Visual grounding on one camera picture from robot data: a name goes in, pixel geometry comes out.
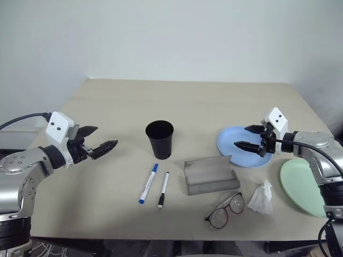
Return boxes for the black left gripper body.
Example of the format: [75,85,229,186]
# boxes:
[66,123,95,165]

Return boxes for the white marker with blue cap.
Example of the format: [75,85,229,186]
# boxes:
[138,163,159,205]

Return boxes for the round dark-framed glasses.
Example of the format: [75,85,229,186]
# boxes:
[205,192,245,230]

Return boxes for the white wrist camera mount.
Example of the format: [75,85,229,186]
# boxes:
[44,111,76,169]
[264,107,290,155]

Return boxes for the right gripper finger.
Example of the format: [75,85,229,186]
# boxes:
[244,124,265,135]
[234,140,261,154]

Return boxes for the black plastic cup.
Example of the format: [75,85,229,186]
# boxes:
[145,120,175,161]

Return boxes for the white tissue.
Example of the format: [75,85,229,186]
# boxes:
[247,179,274,215]

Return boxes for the white marker with black cap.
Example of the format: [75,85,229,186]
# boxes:
[157,171,170,209]

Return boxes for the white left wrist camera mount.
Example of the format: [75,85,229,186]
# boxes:
[44,111,76,169]

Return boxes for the light green plate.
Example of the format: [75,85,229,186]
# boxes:
[280,158,329,219]

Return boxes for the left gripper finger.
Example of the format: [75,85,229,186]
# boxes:
[79,125,99,138]
[90,139,119,161]

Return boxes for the grey glasses case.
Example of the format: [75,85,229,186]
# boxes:
[183,155,241,196]

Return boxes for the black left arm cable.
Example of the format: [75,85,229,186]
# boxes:
[0,112,52,131]

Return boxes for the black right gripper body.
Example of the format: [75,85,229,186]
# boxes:
[256,122,277,157]

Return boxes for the white wire mesh object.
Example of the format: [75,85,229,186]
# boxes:
[31,239,69,257]

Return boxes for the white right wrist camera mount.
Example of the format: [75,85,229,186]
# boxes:
[264,107,290,155]

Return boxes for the light blue plate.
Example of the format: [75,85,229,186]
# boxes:
[216,125,273,169]

